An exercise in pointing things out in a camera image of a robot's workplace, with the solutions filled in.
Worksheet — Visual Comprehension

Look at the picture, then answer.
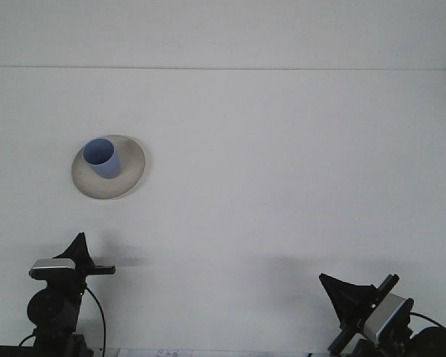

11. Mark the pale blue cup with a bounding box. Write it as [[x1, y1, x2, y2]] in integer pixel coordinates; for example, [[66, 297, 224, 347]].
[[83, 138, 122, 181]]

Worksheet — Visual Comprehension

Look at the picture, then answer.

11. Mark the pale round plate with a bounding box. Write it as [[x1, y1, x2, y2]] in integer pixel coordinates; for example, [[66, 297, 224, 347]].
[[71, 134, 146, 201]]

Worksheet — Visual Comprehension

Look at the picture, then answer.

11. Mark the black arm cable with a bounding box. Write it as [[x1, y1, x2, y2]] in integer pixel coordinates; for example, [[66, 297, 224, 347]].
[[408, 310, 446, 329], [83, 286, 107, 353]]

